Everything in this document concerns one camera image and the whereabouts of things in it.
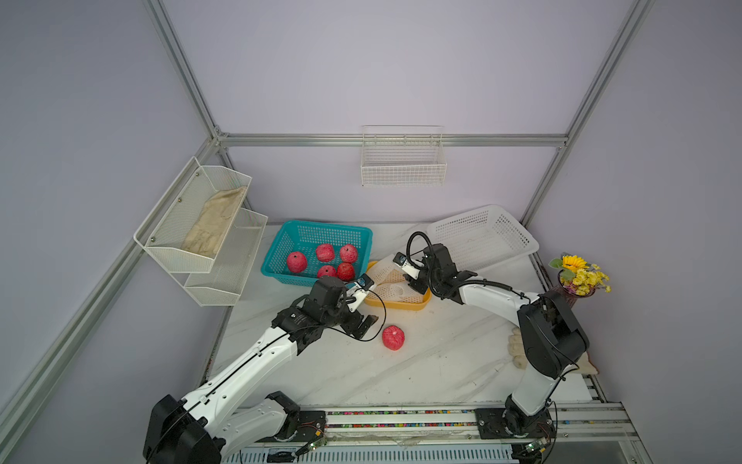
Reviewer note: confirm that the yellow flower bouquet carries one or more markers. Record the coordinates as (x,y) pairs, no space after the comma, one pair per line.
(579,278)

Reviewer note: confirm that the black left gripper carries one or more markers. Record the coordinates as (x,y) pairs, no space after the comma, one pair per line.
(355,318)

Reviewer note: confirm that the white plastic perforated basket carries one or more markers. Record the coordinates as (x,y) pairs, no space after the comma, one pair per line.
(483,238)

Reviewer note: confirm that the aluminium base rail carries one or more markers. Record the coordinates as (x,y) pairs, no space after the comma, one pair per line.
(587,433)

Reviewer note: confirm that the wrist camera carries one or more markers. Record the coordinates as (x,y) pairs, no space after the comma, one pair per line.
(406,265)
(357,291)

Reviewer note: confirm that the white two-tier wire shelf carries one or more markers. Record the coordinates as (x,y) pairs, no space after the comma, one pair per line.
(217,282)

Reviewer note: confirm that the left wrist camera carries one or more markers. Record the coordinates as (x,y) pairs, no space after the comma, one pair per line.
(357,291)

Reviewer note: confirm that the yellow plastic tub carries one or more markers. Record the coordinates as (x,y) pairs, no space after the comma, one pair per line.
(376,301)

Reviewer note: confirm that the teal plastic perforated basket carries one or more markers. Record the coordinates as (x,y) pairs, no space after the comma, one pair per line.
(304,237)

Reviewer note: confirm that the netted apple top back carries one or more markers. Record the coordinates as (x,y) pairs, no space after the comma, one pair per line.
(325,253)

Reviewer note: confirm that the white wire wall basket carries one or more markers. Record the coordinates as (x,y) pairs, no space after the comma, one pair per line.
(402,156)

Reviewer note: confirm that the beige cloth in shelf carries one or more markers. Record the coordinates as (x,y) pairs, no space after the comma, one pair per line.
(207,235)

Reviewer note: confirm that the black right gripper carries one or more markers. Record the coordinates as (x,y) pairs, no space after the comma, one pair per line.
(414,283)

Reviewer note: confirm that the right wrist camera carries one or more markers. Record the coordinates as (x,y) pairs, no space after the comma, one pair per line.
(406,265)

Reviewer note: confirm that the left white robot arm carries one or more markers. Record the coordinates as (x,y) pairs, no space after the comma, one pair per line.
(205,425)

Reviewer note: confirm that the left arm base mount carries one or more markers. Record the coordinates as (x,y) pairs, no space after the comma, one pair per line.
(300,425)

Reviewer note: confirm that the purple and pink cloth items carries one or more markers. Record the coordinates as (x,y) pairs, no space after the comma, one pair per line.
(585,366)

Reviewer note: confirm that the netted red apple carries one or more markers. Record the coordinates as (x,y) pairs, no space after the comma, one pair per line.
(296,262)
(327,270)

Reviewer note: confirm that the beige work glove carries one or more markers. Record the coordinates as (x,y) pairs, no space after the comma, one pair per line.
(516,349)

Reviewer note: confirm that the dark glass vase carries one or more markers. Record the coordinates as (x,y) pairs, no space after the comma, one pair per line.
(570,298)

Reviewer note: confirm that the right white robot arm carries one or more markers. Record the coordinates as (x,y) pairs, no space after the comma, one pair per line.
(553,339)

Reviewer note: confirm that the aluminium frame structure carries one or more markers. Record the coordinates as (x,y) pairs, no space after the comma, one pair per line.
(35,393)

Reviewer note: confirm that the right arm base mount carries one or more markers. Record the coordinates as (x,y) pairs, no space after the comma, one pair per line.
(510,422)

